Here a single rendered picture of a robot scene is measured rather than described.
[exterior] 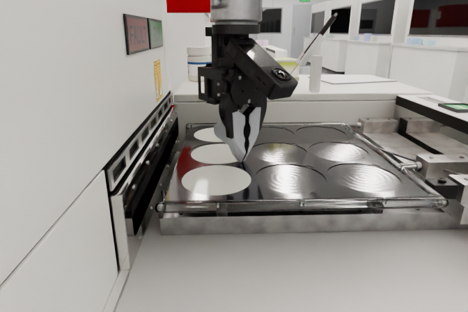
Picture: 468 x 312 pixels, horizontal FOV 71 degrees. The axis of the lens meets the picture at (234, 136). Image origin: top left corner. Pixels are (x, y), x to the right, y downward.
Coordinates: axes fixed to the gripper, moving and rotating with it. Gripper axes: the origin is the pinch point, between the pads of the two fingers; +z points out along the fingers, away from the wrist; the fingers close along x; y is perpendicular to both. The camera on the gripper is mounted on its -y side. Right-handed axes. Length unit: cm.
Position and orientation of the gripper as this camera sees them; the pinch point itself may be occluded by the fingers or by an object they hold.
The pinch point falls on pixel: (244, 155)
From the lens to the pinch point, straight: 52.7
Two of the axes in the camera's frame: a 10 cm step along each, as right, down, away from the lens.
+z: 0.0, 9.5, 3.1
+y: -6.8, -2.3, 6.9
